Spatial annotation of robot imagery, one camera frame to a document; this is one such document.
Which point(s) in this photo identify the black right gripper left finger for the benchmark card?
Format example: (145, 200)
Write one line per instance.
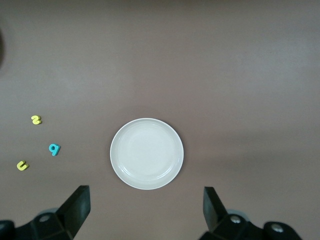
(72, 215)

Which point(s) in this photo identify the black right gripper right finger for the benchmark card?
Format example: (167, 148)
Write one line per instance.
(217, 220)

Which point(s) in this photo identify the teal letter b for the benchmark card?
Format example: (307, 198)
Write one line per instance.
(56, 151)

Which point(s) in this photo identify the yellow letter u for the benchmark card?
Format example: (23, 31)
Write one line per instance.
(20, 166)

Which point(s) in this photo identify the yellow letter s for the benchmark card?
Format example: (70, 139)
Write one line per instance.
(36, 119)

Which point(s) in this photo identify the beige brown plate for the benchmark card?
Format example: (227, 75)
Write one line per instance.
(147, 153)

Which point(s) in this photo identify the brown table cover sheet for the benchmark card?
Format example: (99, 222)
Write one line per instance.
(175, 62)

